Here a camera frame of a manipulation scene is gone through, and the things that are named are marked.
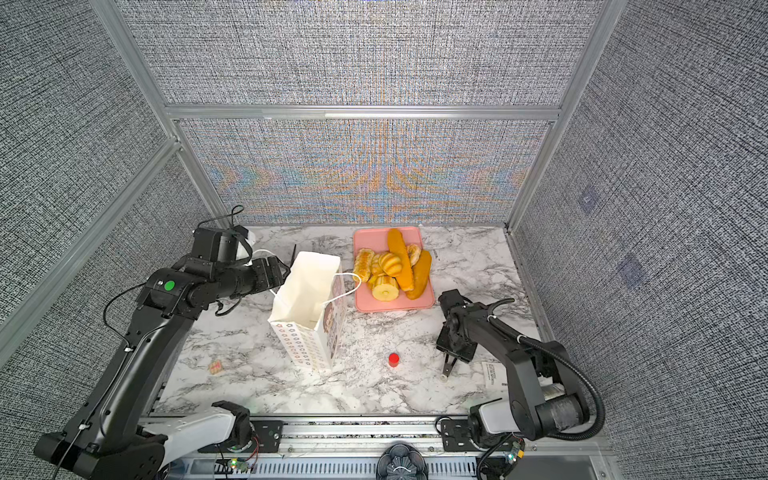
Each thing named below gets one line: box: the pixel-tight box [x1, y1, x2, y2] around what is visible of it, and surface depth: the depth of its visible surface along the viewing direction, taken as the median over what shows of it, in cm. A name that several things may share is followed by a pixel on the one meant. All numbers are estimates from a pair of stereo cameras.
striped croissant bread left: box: [353, 248, 375, 283], surface depth 105 cm
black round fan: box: [376, 443, 429, 480], surface depth 69 cm
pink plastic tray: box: [353, 227, 434, 311], surface depth 99 cm
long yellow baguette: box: [388, 228, 414, 292], surface depth 99 cm
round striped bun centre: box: [379, 252, 402, 276], surface depth 97 cm
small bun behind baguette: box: [407, 243, 422, 266], surface depth 104 cm
